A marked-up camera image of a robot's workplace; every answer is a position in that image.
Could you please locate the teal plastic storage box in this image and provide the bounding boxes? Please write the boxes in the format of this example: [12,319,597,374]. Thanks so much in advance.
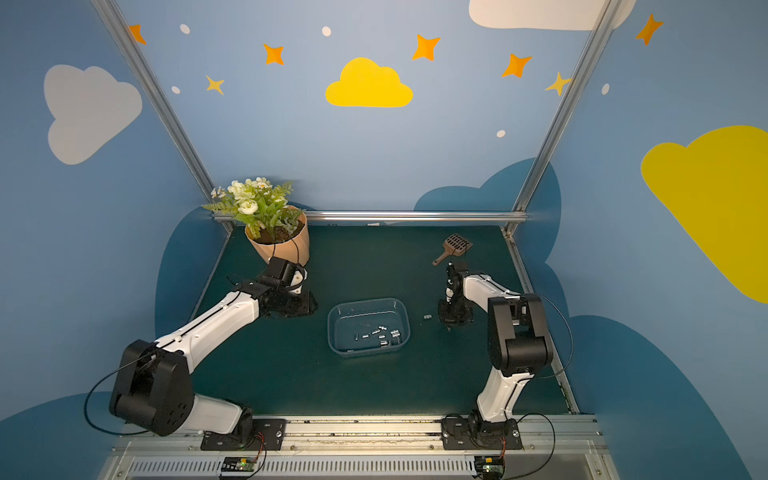
[327,298,411,358]

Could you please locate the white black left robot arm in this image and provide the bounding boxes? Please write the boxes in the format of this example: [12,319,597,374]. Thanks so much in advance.
[109,257,317,448]

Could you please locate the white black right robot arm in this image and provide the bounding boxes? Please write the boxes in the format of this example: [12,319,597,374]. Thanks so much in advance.
[438,262,554,424]

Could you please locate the terracotta ribbed flower pot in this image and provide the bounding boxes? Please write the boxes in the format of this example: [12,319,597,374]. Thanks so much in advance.
[245,205,310,266]

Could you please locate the brown grid brush tool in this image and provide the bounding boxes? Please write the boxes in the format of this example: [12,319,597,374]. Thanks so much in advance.
[432,233,473,266]

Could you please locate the artificial white flower plant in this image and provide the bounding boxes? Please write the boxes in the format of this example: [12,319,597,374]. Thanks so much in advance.
[203,177,304,244]

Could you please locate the right green circuit board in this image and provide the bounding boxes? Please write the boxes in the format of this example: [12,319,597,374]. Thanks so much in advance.
[474,456,505,480]

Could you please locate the green circuit board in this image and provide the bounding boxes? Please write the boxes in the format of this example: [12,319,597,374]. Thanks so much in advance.
[474,456,505,480]
[221,457,257,475]

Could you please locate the left green circuit board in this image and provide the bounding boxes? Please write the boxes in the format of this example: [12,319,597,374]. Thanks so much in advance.
[221,457,257,475]

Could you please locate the aluminium back frame rail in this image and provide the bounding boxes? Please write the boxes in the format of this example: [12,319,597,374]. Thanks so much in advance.
[212,209,529,226]

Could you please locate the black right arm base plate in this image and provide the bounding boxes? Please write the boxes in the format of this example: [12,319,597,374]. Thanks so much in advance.
[440,413,523,451]

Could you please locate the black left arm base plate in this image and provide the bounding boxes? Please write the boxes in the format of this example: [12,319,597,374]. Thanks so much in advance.
[200,418,287,451]

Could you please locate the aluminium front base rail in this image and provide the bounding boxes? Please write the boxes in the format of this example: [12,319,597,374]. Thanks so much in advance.
[99,415,619,479]

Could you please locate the aluminium left corner post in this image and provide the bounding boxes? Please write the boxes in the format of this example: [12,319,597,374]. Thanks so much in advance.
[91,0,215,203]

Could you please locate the aluminium corner post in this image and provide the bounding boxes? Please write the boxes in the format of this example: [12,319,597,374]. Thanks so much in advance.
[502,0,635,240]
[91,0,215,203]

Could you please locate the aluminium right corner post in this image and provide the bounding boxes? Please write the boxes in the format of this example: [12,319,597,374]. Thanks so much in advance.
[502,0,635,240]

